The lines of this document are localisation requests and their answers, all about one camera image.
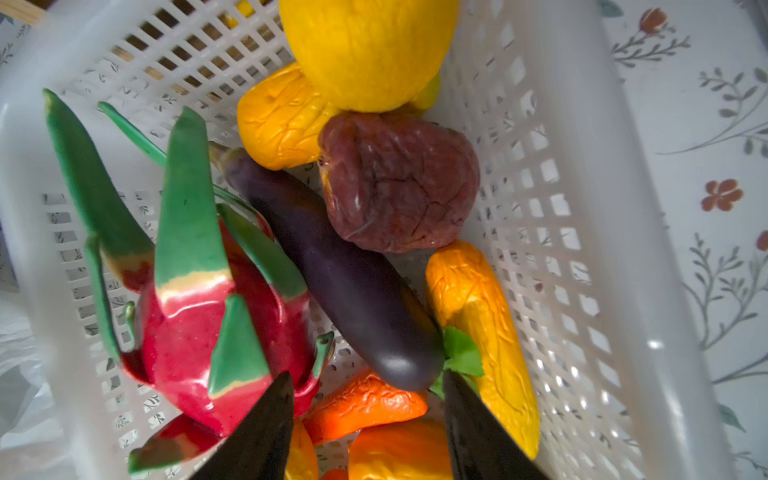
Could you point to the white plastic fruit basket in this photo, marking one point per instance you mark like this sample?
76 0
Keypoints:
567 215

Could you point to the white plastic grocery bag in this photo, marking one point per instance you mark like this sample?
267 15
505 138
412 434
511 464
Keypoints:
32 438

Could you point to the small orange carrot toy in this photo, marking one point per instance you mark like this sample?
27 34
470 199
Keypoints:
363 401

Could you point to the floral table mat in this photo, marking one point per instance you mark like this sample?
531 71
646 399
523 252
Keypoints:
695 76

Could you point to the yellow peach toy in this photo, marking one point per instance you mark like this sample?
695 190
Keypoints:
369 56

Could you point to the yellow bell pepper toy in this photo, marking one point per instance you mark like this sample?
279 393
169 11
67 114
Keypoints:
302 462

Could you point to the yellow long pepper toy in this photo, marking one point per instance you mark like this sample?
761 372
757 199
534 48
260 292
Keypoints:
464 294

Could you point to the pink dragon fruit toy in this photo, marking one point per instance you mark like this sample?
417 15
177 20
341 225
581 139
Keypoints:
208 313

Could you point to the orange wrinkled fruit toy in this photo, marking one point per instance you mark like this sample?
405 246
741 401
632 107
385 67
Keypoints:
279 119

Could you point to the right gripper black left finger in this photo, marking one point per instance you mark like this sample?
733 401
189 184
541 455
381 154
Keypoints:
259 447

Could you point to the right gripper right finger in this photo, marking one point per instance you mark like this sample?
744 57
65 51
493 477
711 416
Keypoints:
479 446

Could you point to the dark purple eggplant toy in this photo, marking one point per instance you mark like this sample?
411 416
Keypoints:
360 291

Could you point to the dark red plum toy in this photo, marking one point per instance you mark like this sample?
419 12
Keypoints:
393 183

